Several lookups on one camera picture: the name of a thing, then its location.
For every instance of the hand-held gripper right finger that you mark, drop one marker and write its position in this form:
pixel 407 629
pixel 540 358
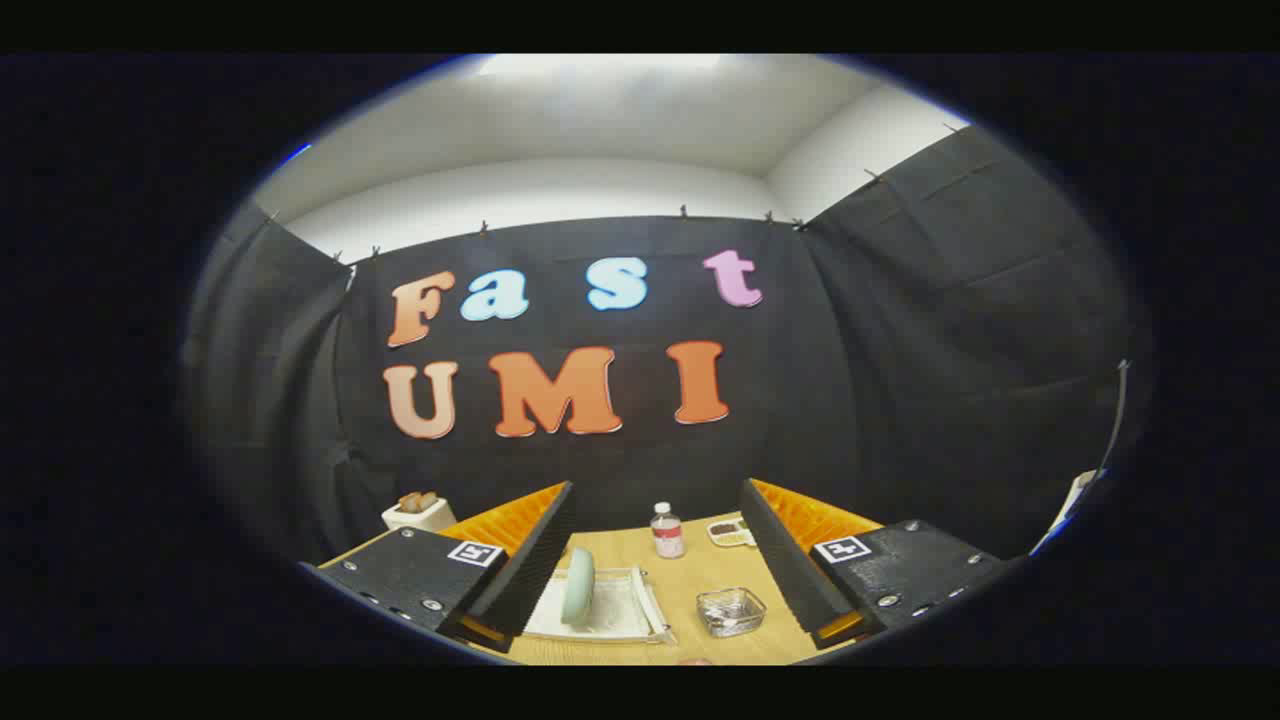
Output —
pixel 785 560

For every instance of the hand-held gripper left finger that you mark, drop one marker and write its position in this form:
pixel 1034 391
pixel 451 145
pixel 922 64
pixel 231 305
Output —
pixel 530 570

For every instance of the pale green plate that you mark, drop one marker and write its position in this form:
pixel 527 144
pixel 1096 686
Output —
pixel 577 590

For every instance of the white dish rack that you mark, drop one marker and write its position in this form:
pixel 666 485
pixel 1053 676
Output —
pixel 625 605

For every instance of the white divided snack tray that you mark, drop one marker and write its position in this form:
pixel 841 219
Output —
pixel 731 533

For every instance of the clear bottle with red label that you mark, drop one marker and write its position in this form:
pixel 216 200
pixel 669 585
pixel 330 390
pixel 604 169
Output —
pixel 668 535

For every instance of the white toaster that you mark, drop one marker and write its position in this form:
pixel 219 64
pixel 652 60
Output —
pixel 420 520

